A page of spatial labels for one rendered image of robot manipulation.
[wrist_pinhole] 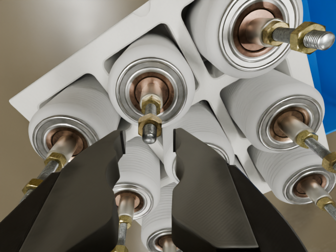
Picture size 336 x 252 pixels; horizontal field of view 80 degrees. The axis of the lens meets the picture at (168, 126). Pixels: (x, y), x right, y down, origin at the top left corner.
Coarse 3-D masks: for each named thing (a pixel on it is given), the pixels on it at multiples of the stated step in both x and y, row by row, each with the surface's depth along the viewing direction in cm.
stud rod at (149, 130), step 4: (148, 104) 18; (152, 104) 18; (148, 108) 17; (152, 108) 17; (148, 112) 16; (152, 112) 16; (148, 124) 14; (152, 124) 14; (144, 128) 14; (148, 128) 14; (152, 128) 14; (144, 132) 14; (148, 132) 13; (152, 132) 14; (144, 136) 13; (148, 136) 13; (152, 136) 13; (144, 140) 14; (148, 140) 14; (152, 140) 14
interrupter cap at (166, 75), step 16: (128, 64) 20; (144, 64) 20; (160, 64) 20; (128, 80) 20; (144, 80) 21; (160, 80) 21; (176, 80) 21; (128, 96) 21; (176, 96) 22; (128, 112) 22; (160, 112) 22; (176, 112) 22
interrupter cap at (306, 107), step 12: (288, 96) 22; (300, 96) 22; (276, 108) 23; (288, 108) 23; (300, 108) 23; (312, 108) 23; (264, 120) 24; (276, 120) 24; (300, 120) 24; (312, 120) 24; (264, 132) 24; (276, 132) 25; (264, 144) 25; (276, 144) 25; (288, 144) 25
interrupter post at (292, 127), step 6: (282, 120) 24; (288, 120) 23; (294, 120) 23; (282, 126) 24; (288, 126) 23; (294, 126) 22; (300, 126) 22; (306, 126) 21; (288, 132) 22; (294, 132) 22; (300, 132) 21; (294, 138) 22
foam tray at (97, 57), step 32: (160, 0) 24; (192, 0) 24; (128, 32) 25; (160, 32) 35; (64, 64) 26; (96, 64) 27; (192, 64) 27; (288, 64) 28; (32, 96) 28; (128, 128) 32; (224, 128) 32; (320, 128) 33; (160, 160) 42
